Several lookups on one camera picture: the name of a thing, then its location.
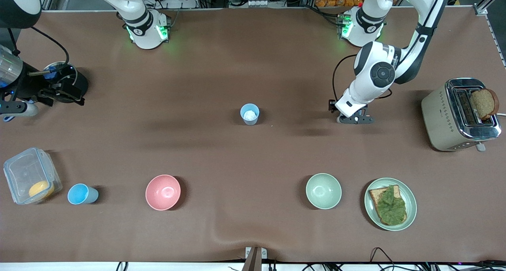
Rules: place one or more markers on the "green lettuce leaf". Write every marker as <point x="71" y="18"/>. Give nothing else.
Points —
<point x="391" y="207"/>

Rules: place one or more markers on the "grey metal bracket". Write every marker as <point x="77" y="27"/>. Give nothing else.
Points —
<point x="255" y="259"/>

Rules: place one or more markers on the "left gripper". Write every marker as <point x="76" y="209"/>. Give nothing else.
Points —
<point x="331" y="106"/>

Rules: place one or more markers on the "blue plastic cup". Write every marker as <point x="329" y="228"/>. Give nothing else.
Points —
<point x="78" y="194"/>
<point x="250" y="115"/>

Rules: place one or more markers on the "clear plastic lidded container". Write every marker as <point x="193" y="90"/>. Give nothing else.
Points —
<point x="23" y="172"/>

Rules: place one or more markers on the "beige chrome two-slot toaster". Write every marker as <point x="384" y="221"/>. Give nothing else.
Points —
<point x="438" y="117"/>

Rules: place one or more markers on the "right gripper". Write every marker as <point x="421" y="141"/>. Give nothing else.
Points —
<point x="29" y="87"/>

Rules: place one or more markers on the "small blue object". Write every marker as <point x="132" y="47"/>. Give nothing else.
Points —
<point x="50" y="73"/>

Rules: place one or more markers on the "pale green bowl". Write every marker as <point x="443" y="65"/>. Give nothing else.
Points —
<point x="323" y="191"/>

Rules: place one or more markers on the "yellow round food piece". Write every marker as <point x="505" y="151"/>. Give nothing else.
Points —
<point x="40" y="189"/>

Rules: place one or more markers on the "square toast slice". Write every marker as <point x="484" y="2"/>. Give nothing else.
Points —
<point x="375" y="194"/>

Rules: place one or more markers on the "pale green plate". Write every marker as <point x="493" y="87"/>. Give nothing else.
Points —
<point x="412" y="200"/>

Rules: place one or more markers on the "pink bowl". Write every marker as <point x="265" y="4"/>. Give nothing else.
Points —
<point x="163" y="192"/>

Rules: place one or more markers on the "brown table cover sheet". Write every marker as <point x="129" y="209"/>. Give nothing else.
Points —
<point x="253" y="164"/>

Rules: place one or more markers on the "brown bread slice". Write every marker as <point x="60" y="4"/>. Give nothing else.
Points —
<point x="484" y="103"/>

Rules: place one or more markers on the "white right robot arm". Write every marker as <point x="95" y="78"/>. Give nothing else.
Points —
<point x="146" y="26"/>

